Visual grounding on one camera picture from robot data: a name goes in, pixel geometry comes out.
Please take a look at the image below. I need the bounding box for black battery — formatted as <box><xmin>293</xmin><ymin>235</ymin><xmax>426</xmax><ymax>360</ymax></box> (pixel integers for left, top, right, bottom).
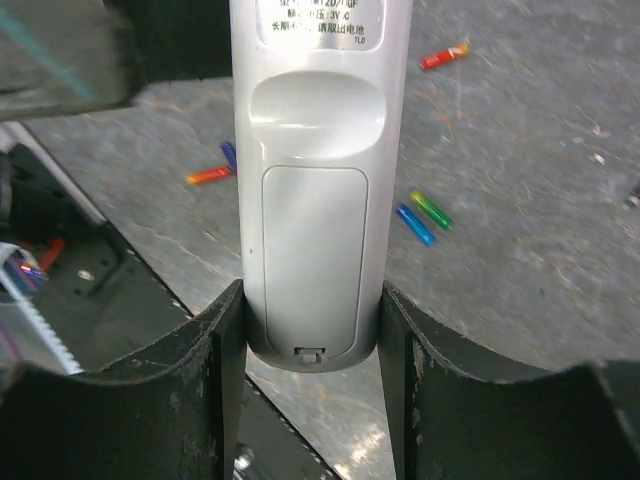
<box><xmin>624</xmin><ymin>184</ymin><xmax>640</xmax><ymax>209</ymax></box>

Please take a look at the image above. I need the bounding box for purple battery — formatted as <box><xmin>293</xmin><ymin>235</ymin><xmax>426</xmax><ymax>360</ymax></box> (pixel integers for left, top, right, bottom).
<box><xmin>220</xmin><ymin>142</ymin><xmax>237</xmax><ymax>175</ymax></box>

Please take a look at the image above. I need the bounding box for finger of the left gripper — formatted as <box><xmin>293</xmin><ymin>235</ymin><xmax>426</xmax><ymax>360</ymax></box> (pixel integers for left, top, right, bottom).
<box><xmin>1</xmin><ymin>0</ymin><xmax>231</xmax><ymax>120</ymax></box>

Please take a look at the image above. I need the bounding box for blue battery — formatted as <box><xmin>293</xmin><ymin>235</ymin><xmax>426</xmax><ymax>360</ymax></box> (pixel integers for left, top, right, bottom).
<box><xmin>396</xmin><ymin>204</ymin><xmax>436</xmax><ymax>246</ymax></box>

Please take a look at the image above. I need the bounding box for white remote control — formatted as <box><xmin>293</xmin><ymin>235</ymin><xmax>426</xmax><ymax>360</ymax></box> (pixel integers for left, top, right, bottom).
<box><xmin>230</xmin><ymin>1</ymin><xmax>413</xmax><ymax>373</ymax></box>

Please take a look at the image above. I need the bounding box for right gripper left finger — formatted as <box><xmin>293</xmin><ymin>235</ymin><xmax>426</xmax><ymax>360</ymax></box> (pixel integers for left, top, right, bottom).
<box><xmin>1</xmin><ymin>281</ymin><xmax>246</xmax><ymax>479</ymax></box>

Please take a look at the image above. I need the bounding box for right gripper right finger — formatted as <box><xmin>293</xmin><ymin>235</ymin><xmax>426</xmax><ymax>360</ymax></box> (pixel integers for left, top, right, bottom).
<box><xmin>378</xmin><ymin>283</ymin><xmax>639</xmax><ymax>479</ymax></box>

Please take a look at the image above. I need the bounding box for white slotted cable duct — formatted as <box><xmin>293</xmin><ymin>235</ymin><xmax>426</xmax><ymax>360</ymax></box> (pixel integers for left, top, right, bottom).
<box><xmin>1</xmin><ymin>242</ymin><xmax>82</xmax><ymax>375</ymax></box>

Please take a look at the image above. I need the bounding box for orange red battery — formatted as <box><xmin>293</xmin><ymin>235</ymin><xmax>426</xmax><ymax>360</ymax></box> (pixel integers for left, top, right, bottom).
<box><xmin>186</xmin><ymin>166</ymin><xmax>234</xmax><ymax>185</ymax></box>

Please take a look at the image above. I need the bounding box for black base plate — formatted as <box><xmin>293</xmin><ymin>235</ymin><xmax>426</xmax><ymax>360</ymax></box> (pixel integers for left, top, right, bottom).
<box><xmin>1</xmin><ymin>141</ymin><xmax>334</xmax><ymax>479</ymax></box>

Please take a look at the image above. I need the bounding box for green battery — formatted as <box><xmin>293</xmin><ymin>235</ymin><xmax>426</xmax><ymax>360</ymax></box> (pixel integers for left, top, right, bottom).
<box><xmin>410</xmin><ymin>190</ymin><xmax>453</xmax><ymax>230</ymax></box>

